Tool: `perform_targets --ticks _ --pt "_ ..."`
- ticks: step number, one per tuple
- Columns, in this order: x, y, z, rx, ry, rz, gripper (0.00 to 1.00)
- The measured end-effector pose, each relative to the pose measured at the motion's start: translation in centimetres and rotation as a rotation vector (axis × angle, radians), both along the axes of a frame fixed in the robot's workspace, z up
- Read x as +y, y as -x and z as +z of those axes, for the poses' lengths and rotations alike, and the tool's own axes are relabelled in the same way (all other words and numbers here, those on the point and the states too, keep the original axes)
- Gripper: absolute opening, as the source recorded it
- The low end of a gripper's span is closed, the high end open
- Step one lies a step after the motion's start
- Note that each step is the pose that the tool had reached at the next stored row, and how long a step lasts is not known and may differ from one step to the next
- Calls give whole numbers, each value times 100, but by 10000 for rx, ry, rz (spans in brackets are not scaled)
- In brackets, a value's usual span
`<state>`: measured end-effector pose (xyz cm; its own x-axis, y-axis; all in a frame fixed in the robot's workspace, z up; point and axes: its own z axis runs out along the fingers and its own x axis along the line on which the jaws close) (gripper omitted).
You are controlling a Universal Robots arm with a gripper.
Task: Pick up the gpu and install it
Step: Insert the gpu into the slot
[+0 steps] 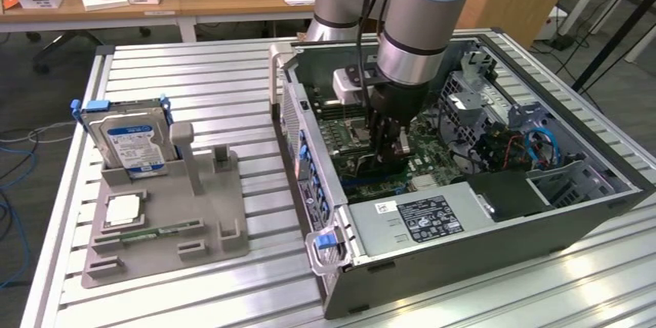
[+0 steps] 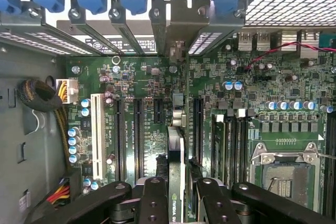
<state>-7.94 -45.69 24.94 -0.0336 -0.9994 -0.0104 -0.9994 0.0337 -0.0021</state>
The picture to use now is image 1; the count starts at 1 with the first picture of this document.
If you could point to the Nvidia graphics card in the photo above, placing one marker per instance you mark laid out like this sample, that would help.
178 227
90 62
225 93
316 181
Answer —
368 164

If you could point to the black stand pole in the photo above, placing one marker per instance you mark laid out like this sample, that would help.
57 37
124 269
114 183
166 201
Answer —
617 36

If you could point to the CPU socket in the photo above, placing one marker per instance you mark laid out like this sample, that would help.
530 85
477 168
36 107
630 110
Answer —
358 130

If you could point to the green motherboard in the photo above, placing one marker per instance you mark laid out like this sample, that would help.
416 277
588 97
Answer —
430 147

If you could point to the grey plastic parts rack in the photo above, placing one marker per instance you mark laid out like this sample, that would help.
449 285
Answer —
169 197

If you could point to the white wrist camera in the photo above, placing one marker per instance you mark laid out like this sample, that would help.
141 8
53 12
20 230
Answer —
348 88

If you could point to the green RAM stick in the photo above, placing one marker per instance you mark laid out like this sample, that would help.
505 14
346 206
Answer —
148 234

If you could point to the hard disk with blue caddy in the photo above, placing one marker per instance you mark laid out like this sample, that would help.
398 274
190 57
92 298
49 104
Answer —
128 143

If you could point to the metal disk bay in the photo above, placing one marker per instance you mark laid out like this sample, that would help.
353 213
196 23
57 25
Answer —
464 101

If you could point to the black power adapter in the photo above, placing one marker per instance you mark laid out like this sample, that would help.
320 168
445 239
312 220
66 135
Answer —
564 42

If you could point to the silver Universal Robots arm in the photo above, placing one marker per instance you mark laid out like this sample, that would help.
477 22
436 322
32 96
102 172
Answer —
420 17

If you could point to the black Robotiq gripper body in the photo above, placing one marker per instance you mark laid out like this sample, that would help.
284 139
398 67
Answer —
400 101

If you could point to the grey power supply unit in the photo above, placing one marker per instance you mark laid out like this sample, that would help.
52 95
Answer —
373 236

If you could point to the silver CPU chip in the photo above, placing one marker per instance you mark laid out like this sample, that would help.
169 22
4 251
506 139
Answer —
122 211

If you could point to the silver chipset heatsink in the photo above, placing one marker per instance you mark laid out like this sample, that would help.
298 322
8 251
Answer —
424 183

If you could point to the white side table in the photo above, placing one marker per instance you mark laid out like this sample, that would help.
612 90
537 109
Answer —
558 17

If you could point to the open black PC case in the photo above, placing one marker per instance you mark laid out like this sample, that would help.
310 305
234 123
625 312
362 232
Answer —
461 259

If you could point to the black office chair base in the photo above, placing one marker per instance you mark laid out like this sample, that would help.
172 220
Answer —
66 42

